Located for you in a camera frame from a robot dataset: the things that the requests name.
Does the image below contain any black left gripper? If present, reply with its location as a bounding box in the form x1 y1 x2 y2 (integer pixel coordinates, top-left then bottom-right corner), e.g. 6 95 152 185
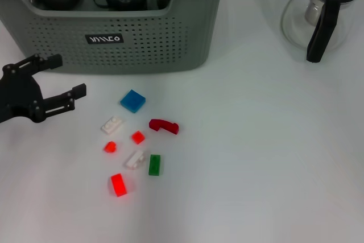
0 53 87 124

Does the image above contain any dark red curved brick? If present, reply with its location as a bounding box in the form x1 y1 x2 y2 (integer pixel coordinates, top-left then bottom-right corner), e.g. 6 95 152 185
148 118 180 135

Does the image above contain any large red building brick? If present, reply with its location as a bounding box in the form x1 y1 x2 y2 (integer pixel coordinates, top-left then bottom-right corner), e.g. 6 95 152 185
109 173 129 197

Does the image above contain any grey perforated storage bin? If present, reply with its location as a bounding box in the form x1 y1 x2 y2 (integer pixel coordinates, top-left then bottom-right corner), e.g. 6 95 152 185
0 0 228 75

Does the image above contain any white building brick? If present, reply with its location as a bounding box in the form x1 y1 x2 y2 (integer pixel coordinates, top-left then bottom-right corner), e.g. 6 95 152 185
122 150 148 170
100 116 123 135

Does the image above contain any blue square building brick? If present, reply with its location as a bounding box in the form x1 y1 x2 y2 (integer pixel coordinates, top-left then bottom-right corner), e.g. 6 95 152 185
119 89 147 114

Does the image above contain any small red building brick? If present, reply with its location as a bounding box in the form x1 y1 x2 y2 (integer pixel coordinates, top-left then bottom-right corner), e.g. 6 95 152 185
131 130 146 145
102 141 118 154

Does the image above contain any flat green building brick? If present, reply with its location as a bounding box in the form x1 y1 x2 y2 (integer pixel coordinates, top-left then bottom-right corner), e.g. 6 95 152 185
148 154 162 176

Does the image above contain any glass teapot with black handle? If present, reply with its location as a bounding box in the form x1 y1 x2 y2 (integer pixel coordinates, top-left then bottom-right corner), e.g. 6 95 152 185
280 0 362 64

